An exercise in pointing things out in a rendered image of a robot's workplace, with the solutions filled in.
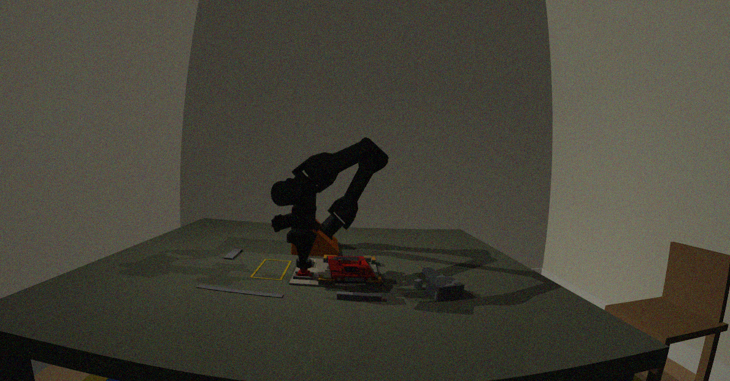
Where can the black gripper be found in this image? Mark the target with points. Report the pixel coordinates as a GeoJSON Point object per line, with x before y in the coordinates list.
{"type": "Point", "coordinates": [303, 237]}

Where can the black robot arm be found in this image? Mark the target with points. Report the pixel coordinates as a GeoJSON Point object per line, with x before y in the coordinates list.
{"type": "Point", "coordinates": [322, 170]}

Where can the black toy wheel with grey hub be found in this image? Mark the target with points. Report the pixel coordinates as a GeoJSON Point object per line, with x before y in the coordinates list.
{"type": "Point", "coordinates": [307, 265]}

